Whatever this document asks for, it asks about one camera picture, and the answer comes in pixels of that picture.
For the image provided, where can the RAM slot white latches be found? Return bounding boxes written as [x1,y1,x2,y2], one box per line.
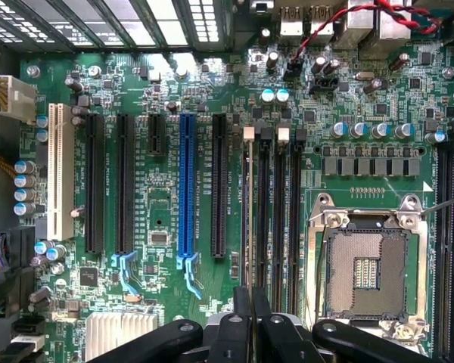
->
[241,126,257,303]
[274,127,291,315]

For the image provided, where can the RAM slot black latches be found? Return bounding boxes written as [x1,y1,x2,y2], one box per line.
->
[289,128,308,317]
[257,127,275,315]

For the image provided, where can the thin metal locking lever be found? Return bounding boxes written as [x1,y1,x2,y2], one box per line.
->
[418,193,454,216]
[313,225,329,330]

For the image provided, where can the silver finned chipset heatsink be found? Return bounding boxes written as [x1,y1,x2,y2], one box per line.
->
[85,312,160,363]

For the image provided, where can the CPU socket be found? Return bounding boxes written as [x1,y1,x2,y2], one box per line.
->
[306,192,431,343]

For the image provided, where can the metal socket cover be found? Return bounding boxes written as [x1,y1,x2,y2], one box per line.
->
[347,317,431,344]

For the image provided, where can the green Dell motherboard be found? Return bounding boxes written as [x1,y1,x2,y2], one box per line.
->
[18,37,454,363]

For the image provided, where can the long black expansion slot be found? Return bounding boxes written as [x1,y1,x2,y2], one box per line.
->
[85,113,106,255]
[210,113,229,259]

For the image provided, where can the black expansion slot blue latch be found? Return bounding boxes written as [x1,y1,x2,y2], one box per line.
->
[111,113,141,299]

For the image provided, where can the short black expansion slot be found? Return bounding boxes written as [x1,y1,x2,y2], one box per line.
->
[148,113,166,157]

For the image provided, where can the white expansion slot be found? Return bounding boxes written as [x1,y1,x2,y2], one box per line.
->
[47,102,76,243]

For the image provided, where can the open silver PC case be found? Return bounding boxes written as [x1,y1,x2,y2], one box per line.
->
[0,0,454,73]

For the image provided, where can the metal rear port block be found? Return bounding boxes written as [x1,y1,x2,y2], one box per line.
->
[342,0,378,41]
[378,0,415,42]
[278,2,306,38]
[308,2,336,38]

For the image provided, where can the white power connector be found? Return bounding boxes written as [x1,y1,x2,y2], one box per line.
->
[0,74,37,124]

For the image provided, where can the white wire plug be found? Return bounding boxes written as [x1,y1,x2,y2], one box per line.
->
[7,334,46,357]

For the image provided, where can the yellow black braided cable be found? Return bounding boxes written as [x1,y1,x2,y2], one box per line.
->
[0,150,17,179]

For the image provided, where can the red black twisted wire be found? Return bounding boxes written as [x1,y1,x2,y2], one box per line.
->
[289,0,442,71]

